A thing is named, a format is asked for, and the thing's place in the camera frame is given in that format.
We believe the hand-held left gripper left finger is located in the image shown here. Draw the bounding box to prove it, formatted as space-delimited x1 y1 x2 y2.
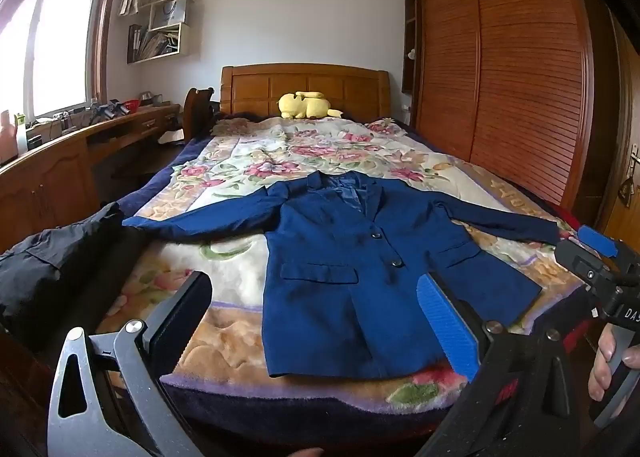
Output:
47 270 214 457

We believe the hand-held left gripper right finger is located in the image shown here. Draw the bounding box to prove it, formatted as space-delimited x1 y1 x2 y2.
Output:
415 273 587 457

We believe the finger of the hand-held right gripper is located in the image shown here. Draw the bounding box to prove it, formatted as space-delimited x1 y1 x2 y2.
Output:
554 238 608 290
578 225 619 259

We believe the navy blue blazer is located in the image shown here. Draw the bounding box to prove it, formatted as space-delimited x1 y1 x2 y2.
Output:
122 170 561 380

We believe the person's right hand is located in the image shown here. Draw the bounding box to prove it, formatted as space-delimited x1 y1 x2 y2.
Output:
588 322 640 402

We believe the black garment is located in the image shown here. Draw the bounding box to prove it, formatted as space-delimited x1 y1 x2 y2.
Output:
0 202 126 350

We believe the floral blanket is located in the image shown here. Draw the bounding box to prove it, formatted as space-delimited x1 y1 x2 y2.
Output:
96 116 598 414

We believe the wooden desk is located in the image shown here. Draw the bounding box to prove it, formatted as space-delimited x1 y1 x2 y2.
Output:
0 103 181 254

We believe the wooden slatted wardrobe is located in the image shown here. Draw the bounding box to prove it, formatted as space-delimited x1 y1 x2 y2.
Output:
402 0 597 212

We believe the dark wooden chair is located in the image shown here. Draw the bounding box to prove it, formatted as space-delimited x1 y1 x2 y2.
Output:
182 86 217 140

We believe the pink bottle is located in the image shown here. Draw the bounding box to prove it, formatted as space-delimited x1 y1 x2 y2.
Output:
0 110 18 164

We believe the yellow plush toy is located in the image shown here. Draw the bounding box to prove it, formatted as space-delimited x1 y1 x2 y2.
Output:
277 91 344 120

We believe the wooden bed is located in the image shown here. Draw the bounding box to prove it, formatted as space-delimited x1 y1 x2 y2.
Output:
95 64 601 444

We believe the white paper bag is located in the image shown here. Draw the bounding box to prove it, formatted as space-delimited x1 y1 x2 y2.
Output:
152 0 187 31

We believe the window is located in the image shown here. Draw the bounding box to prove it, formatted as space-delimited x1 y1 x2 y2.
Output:
0 0 110 124

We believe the door handle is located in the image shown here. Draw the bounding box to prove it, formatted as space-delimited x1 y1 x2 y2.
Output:
619 141 640 210

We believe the white wall shelf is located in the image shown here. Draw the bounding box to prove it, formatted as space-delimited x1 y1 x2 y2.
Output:
127 0 197 64

